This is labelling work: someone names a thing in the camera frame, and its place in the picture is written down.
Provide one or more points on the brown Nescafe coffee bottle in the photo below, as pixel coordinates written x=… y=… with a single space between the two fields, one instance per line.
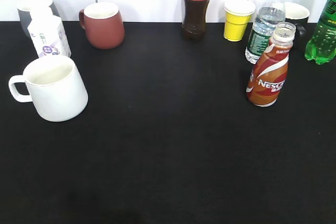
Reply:
x=270 y=71

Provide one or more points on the green sprite bottle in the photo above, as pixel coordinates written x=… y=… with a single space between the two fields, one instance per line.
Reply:
x=321 y=46

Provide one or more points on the black ceramic mug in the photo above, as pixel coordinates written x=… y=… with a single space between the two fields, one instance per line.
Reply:
x=297 y=15

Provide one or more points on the dark red ceramic mug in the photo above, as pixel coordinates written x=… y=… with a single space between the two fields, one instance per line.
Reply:
x=103 y=25

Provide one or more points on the clear water bottle green label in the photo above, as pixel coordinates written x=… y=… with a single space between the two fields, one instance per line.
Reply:
x=268 y=16

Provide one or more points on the cola bottle red label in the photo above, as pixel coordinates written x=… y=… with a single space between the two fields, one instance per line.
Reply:
x=194 y=23

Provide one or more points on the white ceramic mug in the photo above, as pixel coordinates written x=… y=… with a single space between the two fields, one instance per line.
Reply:
x=54 y=85

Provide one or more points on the grey ceramic mug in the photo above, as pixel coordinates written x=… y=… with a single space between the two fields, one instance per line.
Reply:
x=24 y=7

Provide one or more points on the yellow white paper cup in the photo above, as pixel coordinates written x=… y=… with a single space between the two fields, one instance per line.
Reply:
x=238 y=14

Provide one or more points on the white purple milk bottle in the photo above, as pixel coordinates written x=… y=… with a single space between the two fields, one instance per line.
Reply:
x=47 y=33

